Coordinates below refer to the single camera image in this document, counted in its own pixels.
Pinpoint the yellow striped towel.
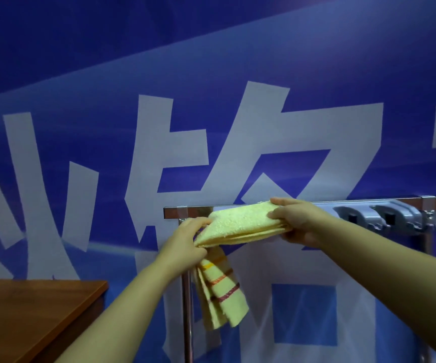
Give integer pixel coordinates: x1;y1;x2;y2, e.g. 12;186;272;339
192;201;292;331

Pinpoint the person's right forearm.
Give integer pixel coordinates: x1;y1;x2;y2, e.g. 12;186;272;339
314;213;436;363

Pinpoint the person's left hand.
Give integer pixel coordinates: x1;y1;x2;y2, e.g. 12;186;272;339
155;216;213;279

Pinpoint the person's right hand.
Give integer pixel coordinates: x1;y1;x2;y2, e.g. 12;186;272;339
267;197;332;249

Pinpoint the grey plastic hook rail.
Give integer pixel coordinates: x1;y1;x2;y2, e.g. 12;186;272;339
312;199;436;237

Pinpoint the blue white printed banner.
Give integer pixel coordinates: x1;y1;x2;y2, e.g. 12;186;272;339
0;0;436;363

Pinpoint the brown wooden cabinet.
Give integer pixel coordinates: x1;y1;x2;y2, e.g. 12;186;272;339
0;278;109;363

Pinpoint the person's left forearm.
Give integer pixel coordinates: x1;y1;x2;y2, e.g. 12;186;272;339
55;257;175;363

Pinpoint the metal rack frame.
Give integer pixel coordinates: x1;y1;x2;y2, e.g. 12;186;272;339
163;195;436;363

